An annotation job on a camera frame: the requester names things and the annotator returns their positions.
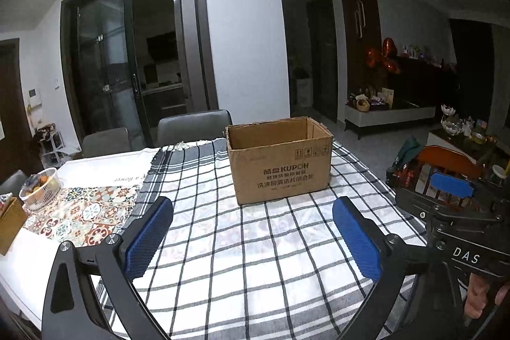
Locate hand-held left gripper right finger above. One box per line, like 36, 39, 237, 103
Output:
332, 197, 467, 340

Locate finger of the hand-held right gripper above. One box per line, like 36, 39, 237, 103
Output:
430, 172, 510, 207
394, 186, 503, 224

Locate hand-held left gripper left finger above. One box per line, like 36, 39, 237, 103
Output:
42, 197, 175, 340

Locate brown cardboard box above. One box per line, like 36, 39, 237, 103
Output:
226, 117, 334, 206

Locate person's right hand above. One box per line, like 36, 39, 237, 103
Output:
464, 271, 510, 322

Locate brown wooden chair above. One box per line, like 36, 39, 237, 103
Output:
392, 145, 483, 201

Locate dark green cloth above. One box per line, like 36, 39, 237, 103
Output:
397, 136, 424, 169

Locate white lotus lamp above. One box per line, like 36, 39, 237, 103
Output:
440, 104, 463, 135

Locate colourful patterned table runner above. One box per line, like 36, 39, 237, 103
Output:
22, 184, 142, 248

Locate white printed table cover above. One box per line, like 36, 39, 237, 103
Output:
0, 147, 161, 325

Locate white low sideboard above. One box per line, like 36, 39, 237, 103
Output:
345, 101, 437, 139

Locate black white checked tablecloth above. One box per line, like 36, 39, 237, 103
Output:
93, 137, 429, 340

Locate grey upholstered chair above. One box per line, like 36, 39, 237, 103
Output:
157, 109, 234, 148
0, 170, 28, 197
82, 127, 133, 158

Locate dark long cabinet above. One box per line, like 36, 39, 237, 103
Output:
392, 55, 459, 105

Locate white plastic fruit basket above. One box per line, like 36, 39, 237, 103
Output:
18, 167, 62, 211

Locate small shoe rack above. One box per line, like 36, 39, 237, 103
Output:
35, 124, 66, 167

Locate wooden tissue box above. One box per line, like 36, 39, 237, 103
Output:
0, 193, 29, 256

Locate red foil balloon bunch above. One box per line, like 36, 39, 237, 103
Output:
366, 37, 401, 75

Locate dark interior door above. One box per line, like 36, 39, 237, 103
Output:
307, 0, 339, 121

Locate sliding glass door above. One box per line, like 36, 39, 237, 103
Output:
61, 0, 219, 149

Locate dark tall cabinet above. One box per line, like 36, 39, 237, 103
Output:
338, 0, 383, 90

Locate silver refrigerator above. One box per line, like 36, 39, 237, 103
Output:
173, 0, 208, 113

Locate brown wooden door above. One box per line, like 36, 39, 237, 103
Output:
0, 38, 33, 173

